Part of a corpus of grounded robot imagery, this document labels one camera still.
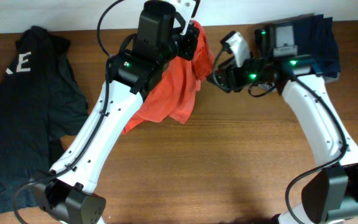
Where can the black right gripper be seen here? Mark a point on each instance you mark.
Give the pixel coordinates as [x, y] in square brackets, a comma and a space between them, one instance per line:
[228, 71]

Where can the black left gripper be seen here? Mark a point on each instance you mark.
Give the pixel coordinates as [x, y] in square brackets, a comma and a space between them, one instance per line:
[188, 50]

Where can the red soccer t-shirt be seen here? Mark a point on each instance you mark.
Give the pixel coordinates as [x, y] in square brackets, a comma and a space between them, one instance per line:
[175, 94]

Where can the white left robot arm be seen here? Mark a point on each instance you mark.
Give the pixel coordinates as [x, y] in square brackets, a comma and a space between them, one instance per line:
[166, 31]

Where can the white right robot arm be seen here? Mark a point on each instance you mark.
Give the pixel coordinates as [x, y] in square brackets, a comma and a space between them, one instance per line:
[296, 59]

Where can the folded navy blue garment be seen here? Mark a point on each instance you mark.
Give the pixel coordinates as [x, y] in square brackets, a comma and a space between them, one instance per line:
[311, 35]

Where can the black t-shirt white letters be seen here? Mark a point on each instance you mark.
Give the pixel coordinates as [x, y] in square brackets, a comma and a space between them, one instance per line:
[40, 102]

